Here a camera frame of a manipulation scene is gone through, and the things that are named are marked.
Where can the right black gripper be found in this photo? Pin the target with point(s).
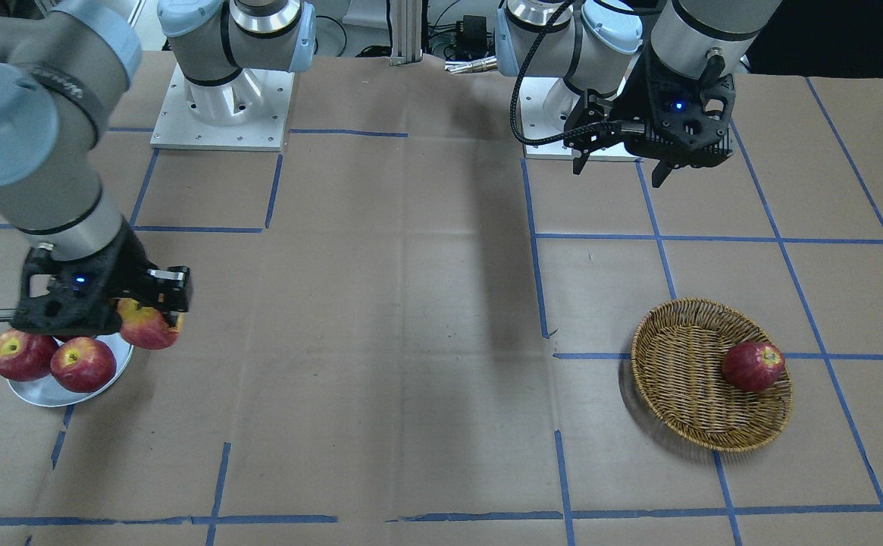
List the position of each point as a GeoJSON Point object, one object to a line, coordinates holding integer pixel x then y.
{"type": "Point", "coordinates": [132, 262]}

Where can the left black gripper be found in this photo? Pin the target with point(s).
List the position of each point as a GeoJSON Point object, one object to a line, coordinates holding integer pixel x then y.
{"type": "Point", "coordinates": [633, 98]}

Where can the yellow-red apple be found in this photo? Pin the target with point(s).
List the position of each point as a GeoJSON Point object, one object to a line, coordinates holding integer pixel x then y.
{"type": "Point", "coordinates": [143, 326]}

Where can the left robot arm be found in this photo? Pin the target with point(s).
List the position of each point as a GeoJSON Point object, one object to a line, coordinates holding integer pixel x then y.
{"type": "Point", "coordinates": [595, 44]}

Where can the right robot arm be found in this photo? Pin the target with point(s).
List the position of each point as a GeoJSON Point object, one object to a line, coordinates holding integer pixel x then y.
{"type": "Point", "coordinates": [61, 77]}

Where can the plate apple front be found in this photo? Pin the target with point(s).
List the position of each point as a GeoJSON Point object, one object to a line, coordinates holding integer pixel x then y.
{"type": "Point", "coordinates": [83, 364]}

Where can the plate apple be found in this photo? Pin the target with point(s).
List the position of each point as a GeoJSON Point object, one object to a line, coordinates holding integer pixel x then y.
{"type": "Point", "coordinates": [26, 356]}
{"type": "Point", "coordinates": [83, 364]}

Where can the light blue plate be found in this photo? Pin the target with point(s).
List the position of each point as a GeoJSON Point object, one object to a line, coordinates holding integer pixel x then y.
{"type": "Point", "coordinates": [48, 393]}

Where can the plate apple back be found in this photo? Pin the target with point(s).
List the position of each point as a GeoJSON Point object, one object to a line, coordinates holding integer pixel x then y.
{"type": "Point", "coordinates": [26, 356]}

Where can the woven wicker basket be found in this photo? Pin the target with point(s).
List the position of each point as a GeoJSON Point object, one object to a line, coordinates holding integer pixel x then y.
{"type": "Point", "coordinates": [677, 356]}

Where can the dark red basket apple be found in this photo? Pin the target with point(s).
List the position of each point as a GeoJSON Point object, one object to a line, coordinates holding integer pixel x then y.
{"type": "Point", "coordinates": [753, 366]}

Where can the black power adapter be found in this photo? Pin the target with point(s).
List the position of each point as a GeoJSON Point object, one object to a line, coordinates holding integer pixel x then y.
{"type": "Point", "coordinates": [472, 32]}

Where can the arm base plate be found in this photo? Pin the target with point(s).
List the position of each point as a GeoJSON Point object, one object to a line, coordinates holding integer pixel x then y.
{"type": "Point", "coordinates": [248, 114]}
{"type": "Point", "coordinates": [545, 104]}

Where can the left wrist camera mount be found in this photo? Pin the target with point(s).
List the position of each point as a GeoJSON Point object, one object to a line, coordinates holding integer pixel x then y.
{"type": "Point", "coordinates": [683, 125]}

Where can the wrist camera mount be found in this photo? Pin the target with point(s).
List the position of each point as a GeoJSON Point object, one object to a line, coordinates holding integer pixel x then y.
{"type": "Point", "coordinates": [67, 298]}
{"type": "Point", "coordinates": [683, 125]}

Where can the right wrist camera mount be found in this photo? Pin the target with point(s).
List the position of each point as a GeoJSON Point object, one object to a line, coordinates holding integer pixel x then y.
{"type": "Point", "coordinates": [67, 298]}

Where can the aluminium frame post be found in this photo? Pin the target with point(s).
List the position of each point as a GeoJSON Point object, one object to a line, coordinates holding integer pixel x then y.
{"type": "Point", "coordinates": [405, 26]}

